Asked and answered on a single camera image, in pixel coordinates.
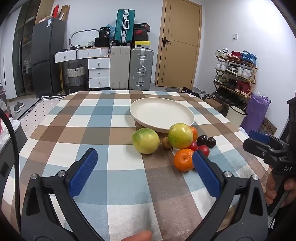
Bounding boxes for dark grey refrigerator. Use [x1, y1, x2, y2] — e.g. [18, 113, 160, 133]
[31, 17, 67, 98]

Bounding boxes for brown patterned mat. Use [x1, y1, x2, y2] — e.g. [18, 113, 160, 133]
[261, 117, 278, 137]

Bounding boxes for white dotted rug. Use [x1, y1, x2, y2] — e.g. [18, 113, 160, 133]
[17, 95, 67, 121]

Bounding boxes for brown cardboard box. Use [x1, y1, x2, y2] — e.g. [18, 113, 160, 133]
[205, 98, 223, 114]

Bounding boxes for curved metal tube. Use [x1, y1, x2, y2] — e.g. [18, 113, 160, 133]
[69, 29, 100, 49]

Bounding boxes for tall cardboard box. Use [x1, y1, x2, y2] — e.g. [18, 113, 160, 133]
[35, 0, 55, 25]

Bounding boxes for black printed box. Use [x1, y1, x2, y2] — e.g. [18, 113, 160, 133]
[99, 27, 112, 39]

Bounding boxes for teal suitcase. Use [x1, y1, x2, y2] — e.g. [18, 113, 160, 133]
[114, 9, 136, 45]

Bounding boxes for cream round plate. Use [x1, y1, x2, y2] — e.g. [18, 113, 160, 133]
[129, 97, 195, 133]

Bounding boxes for checked tablecloth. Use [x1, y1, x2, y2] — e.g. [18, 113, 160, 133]
[5, 90, 275, 241]

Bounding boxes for person's right hand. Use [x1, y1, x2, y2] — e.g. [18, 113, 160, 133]
[264, 170, 296, 207]

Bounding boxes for woven laundry basket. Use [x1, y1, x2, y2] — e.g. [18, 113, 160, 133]
[67, 65, 86, 87]

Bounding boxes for purple bag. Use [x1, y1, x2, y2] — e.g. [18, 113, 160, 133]
[240, 93, 271, 135]

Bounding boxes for orange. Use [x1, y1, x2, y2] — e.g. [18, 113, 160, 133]
[174, 148, 195, 172]
[189, 126, 198, 142]

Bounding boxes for black red shoe box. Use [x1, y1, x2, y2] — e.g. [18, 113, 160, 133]
[133, 31, 149, 42]

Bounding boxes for dark glass cabinet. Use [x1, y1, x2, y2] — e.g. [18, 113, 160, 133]
[13, 5, 38, 98]

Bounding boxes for metal shoe rack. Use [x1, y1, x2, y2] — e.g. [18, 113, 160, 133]
[213, 50, 258, 105]

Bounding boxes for person's left hand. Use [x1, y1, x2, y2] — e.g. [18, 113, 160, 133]
[120, 230, 153, 241]

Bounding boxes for white drawer desk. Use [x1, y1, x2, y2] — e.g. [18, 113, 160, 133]
[54, 47, 110, 88]

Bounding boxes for wooden door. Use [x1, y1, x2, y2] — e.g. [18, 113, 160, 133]
[154, 0, 202, 88]

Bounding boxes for white bucket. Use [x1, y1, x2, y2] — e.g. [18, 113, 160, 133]
[226, 105, 247, 127]

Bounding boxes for small brown fruit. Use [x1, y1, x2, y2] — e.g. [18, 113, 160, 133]
[161, 137, 173, 150]

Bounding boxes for rows of racked shoes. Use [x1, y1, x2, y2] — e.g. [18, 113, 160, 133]
[214, 48, 258, 102]

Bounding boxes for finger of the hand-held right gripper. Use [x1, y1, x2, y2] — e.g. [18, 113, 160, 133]
[248, 130, 289, 149]
[243, 138, 279, 164]

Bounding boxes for scattered loose shoes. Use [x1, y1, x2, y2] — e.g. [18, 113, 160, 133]
[180, 87, 212, 99]

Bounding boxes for flat cardboard box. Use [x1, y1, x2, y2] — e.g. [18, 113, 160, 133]
[58, 5, 71, 22]

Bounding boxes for black cable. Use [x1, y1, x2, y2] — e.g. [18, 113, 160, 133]
[0, 109, 22, 232]

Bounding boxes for beige suitcase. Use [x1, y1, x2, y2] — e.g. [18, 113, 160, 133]
[110, 45, 131, 90]

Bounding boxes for black bag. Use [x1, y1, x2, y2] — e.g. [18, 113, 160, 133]
[95, 37, 112, 47]

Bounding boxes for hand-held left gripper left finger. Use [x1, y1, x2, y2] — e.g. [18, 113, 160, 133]
[21, 148, 107, 241]

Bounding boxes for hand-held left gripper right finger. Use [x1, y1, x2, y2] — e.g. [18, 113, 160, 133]
[185, 150, 269, 241]

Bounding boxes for green yellow round fruit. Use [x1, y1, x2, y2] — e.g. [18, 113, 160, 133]
[132, 128, 160, 154]
[167, 123, 194, 150]

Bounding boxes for silver suitcase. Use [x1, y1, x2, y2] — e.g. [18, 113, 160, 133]
[129, 47, 154, 91]

